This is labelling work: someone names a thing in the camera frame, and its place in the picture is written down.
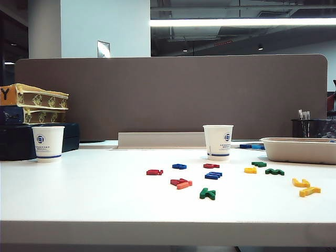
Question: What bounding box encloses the ceiling light strip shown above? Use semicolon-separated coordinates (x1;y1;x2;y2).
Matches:
150;18;336;27

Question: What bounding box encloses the beige cable outlet box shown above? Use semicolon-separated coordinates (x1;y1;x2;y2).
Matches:
109;132;208;151

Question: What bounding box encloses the dark blue case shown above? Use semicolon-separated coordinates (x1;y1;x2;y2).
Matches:
0;122;80;161

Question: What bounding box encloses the yellow box with letter Y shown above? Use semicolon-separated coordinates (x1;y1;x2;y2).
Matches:
0;83;69;110

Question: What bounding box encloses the beige pulp tray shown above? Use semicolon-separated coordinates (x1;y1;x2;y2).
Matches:
260;137;336;165

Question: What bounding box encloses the blue letter m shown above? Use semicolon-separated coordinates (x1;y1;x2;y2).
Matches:
204;171;223;180

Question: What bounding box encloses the green letter k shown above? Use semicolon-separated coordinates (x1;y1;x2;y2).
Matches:
199;187;217;201

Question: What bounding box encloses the teal magnet number pack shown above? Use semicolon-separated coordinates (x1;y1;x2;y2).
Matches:
239;143;266;151

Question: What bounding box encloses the black mesh pen holder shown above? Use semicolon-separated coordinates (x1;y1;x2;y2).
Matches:
290;119;316;138

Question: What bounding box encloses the small standing sign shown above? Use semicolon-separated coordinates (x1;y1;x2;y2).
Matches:
97;40;111;58

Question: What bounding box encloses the orange magnetic letter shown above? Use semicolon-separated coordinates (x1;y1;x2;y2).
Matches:
176;180;193;190

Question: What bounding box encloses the yellow and blue box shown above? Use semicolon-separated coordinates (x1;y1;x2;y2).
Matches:
0;104;68;125

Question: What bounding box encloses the white paper cup blue logo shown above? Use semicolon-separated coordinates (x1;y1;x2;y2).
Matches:
203;124;234;162
31;126;65;163

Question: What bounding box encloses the brown desk partition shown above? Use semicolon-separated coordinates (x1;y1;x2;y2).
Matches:
14;54;329;142

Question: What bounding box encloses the yellow letter y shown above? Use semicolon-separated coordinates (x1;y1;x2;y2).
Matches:
299;186;321;197

